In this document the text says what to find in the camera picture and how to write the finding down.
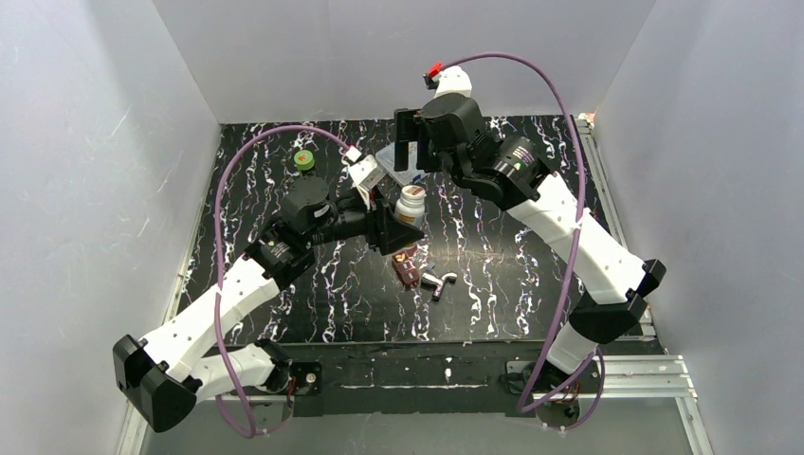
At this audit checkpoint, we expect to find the green capped dark bottle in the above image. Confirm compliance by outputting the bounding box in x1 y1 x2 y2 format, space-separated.
293 150 316 173

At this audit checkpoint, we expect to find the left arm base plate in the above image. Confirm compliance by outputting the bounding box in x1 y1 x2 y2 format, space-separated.
251 360 322 434

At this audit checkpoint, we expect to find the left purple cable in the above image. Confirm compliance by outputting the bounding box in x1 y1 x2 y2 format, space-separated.
213 125 362 440

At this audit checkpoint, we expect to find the red weekly pill organizer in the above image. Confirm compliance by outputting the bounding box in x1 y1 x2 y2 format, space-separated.
391 246 421 290

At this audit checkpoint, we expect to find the white pill bottle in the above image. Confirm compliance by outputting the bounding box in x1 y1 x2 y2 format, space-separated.
394 185 426 228

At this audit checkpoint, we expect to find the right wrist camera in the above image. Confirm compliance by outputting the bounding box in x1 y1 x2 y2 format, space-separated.
423 62 472 99

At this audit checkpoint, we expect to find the clear plastic compartment box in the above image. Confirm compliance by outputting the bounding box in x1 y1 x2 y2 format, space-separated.
375 143 417 187

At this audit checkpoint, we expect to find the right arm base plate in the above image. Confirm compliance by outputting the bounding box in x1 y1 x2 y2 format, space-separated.
499 358 604 434

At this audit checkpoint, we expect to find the chrome metal faucet fitting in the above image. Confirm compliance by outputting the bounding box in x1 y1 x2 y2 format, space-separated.
421 272 457 301

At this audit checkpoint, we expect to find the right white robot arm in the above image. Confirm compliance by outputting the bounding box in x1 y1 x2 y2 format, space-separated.
393 93 667 374

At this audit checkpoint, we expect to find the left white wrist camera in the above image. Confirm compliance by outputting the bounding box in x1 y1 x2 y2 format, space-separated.
345 146 386 209

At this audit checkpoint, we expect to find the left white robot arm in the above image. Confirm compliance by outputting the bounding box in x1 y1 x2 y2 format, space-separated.
112 176 424 432

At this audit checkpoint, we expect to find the aluminium frame rail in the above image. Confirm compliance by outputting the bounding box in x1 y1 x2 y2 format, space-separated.
116 116 714 455

